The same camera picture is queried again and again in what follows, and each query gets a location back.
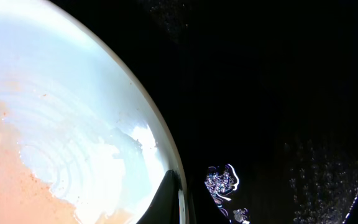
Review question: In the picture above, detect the light blue plate top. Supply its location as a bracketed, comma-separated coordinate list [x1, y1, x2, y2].
[0, 1, 189, 223]

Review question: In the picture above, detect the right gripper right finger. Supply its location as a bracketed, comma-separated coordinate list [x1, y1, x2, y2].
[188, 179, 230, 224]

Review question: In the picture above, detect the round black tray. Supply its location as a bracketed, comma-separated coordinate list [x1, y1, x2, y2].
[57, 1, 358, 223]

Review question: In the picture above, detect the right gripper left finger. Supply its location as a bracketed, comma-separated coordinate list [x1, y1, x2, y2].
[137, 170, 180, 224]

